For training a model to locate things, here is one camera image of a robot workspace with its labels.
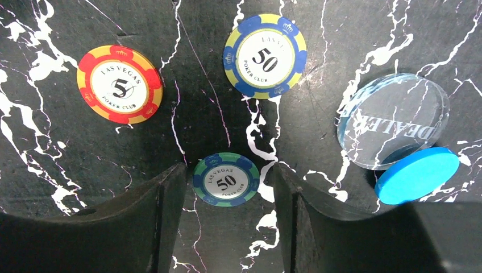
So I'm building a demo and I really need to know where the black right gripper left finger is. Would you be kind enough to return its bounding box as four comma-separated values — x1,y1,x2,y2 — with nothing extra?
1,163,187,272

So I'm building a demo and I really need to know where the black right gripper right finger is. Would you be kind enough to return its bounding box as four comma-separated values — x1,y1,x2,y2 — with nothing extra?
272,164,481,272

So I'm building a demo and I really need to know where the red yellow poker chip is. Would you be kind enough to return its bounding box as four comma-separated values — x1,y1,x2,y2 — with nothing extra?
77,45,163,124

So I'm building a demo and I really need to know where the blue round button chip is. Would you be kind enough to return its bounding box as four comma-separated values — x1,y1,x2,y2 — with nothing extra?
374,147,460,205

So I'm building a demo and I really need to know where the clear acrylic dealer button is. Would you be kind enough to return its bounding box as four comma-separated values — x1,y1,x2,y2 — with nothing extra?
337,73,450,170

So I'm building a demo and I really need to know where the blue yellow poker chip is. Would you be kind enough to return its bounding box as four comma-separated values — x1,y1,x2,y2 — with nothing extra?
223,14,307,99

